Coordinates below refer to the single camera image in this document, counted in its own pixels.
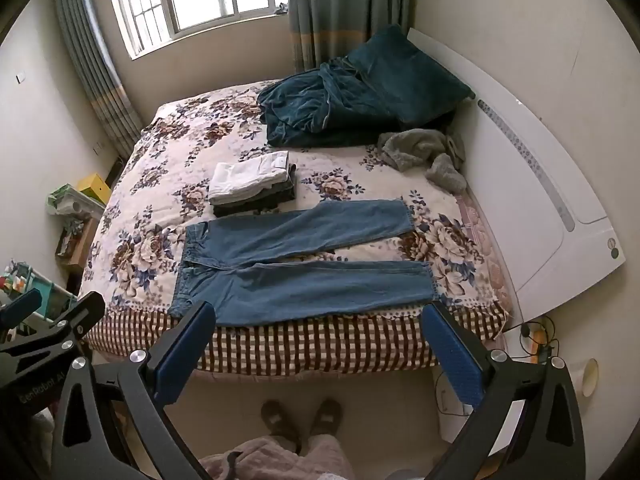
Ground black cable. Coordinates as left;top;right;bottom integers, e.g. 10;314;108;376
519;314;562;362

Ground grey striped curtain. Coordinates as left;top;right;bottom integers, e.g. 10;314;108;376
285;0;418;73
52;0;146;153

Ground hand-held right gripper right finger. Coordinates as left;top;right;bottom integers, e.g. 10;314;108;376
420;302;587;480

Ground cardboard box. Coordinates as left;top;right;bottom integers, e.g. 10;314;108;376
55;217;98;266

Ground green white rack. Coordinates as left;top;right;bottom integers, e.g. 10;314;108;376
0;260;77;341

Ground person's pink fleece clothing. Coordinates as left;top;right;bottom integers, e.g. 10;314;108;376
197;432;351;480

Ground floral blanket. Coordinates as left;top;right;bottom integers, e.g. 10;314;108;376
80;80;506;321

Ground grey fluffy cloth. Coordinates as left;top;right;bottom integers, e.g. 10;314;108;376
377;128;468;194

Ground white headboard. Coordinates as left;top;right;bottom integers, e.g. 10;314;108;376
407;27;627;333

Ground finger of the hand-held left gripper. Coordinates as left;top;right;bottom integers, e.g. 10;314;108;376
0;287;44;331
0;291;107;361

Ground white paper cup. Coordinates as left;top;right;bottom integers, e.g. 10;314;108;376
570;357;599;396

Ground teal velvet pillow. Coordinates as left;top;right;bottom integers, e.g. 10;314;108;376
345;24;476;128

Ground blue denim pants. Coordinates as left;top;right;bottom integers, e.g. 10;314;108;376
167;199;441;327

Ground pink patterned mattress sheet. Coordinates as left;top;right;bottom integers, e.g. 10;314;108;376
457;195;513;321

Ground teal velvet quilt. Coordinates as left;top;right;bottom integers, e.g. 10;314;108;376
257;57;406;148

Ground yellow box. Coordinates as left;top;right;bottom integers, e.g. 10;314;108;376
77;173;110;206

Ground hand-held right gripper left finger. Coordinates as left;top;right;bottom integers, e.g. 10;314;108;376
50;301;217;480

